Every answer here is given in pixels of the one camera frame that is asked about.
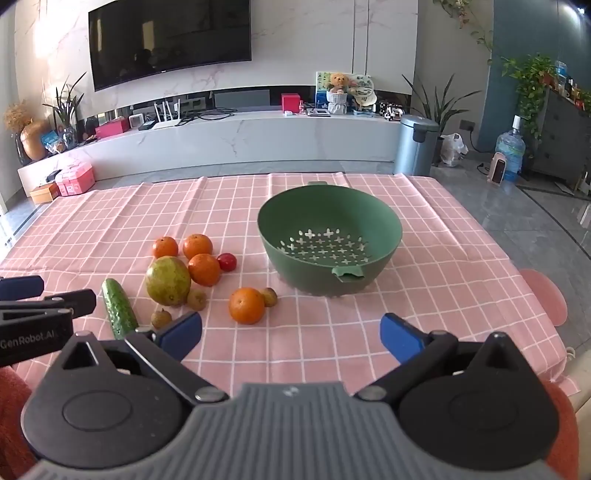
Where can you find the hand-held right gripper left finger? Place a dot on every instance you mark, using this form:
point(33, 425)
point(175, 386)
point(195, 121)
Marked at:
point(181, 336)

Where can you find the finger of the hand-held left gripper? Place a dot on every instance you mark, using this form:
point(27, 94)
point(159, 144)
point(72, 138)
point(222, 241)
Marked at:
point(69, 302)
point(21, 287)

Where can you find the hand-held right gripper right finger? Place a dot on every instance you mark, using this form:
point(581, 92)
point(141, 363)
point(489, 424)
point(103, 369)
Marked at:
point(400, 339)

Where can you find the brown lychee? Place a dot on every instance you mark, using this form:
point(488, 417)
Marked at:
point(269, 296)
point(161, 318)
point(197, 299)

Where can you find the green cucumber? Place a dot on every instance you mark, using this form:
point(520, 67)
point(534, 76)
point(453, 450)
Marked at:
point(117, 307)

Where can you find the green yellow mango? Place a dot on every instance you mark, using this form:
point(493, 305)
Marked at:
point(167, 280)

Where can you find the red tomato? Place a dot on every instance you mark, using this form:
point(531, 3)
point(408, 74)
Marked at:
point(227, 262)

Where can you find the small orange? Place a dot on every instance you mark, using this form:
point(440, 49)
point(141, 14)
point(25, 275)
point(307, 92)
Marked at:
point(165, 247)

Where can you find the green colander bowl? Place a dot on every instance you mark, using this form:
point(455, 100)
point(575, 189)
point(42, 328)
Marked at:
point(323, 217)

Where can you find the orange-red cloth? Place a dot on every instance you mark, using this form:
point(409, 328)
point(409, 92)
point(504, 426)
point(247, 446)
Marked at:
point(564, 415)
point(14, 415)

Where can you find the pink checked tablecloth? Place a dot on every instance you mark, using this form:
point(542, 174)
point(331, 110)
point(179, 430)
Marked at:
point(438, 277)

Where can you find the brown cardboard box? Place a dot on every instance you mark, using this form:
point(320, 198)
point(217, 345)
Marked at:
point(44, 193)

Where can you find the pink storage box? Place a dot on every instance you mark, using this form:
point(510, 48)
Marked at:
point(76, 181)

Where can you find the brown round vase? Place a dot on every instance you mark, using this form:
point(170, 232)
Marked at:
point(36, 141)

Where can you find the blue snack packet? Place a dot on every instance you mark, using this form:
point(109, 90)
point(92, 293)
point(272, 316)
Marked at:
point(51, 141)

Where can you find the pink chair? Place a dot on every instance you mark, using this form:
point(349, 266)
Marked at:
point(547, 295)

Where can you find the orchid plant in glass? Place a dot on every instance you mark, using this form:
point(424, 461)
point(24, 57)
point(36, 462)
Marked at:
point(68, 136)

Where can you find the dried flower bunch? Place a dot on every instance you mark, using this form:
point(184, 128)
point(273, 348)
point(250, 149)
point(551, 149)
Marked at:
point(17, 115)

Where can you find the pink flat box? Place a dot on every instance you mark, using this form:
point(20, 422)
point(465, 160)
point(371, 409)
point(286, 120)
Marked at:
point(111, 128)

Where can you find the small white clock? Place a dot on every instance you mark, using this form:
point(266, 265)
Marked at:
point(135, 122)

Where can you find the grey pedal trash can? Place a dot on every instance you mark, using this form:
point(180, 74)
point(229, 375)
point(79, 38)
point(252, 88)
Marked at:
point(413, 147)

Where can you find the white plastic bag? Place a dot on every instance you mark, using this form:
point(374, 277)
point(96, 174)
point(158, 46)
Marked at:
point(452, 150)

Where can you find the small beige heater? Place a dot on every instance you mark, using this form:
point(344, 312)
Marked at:
point(497, 168)

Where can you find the white router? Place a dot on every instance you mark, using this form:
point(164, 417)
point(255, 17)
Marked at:
point(167, 123)

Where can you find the white marble console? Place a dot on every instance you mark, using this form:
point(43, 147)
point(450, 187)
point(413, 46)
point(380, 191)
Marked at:
point(277, 138)

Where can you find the blue water jug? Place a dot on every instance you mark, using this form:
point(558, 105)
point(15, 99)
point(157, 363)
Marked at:
point(510, 147)

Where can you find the black white figurine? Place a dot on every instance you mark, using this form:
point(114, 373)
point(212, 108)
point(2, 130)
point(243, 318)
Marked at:
point(390, 112)

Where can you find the long-leaf potted plant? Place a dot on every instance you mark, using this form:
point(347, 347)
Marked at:
point(438, 108)

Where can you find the white ribbed pot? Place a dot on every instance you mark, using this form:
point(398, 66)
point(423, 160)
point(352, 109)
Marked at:
point(337, 102)

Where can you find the round paper fan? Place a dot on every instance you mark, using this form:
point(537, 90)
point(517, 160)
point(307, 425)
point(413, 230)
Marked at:
point(364, 92)

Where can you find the red box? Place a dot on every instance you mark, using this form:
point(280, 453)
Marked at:
point(290, 102)

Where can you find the grey cabinet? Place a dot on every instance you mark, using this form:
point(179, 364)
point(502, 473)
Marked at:
point(563, 134)

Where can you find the brown teddy bear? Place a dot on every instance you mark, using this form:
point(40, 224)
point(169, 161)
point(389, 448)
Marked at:
point(338, 82)

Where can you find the green picture board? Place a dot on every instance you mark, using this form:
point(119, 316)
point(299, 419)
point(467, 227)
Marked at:
point(322, 85)

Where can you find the pothos plant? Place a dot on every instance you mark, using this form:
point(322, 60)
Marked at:
point(531, 74)

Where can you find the hanging vine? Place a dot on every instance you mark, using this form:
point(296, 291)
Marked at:
point(480, 39)

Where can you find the wall outlet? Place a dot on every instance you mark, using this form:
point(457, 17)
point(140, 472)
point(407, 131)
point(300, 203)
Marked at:
point(467, 125)

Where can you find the black wall television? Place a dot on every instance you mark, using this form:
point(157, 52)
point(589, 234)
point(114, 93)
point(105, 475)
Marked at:
point(171, 37)

